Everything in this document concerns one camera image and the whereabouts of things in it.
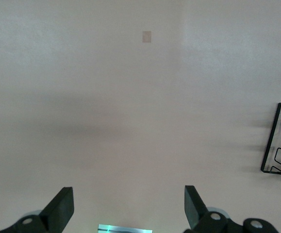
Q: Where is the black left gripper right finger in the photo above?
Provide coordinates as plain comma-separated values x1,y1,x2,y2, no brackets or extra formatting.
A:
183,185,278,233

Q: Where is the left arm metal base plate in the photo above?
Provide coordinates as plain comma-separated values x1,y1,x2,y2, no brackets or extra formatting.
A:
98,224,153,233

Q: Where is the black wire cup holder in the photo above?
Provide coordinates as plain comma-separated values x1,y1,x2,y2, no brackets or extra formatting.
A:
261,102,281,186

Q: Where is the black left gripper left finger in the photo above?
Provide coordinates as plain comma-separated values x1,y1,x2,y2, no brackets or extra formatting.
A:
0,186,74,233

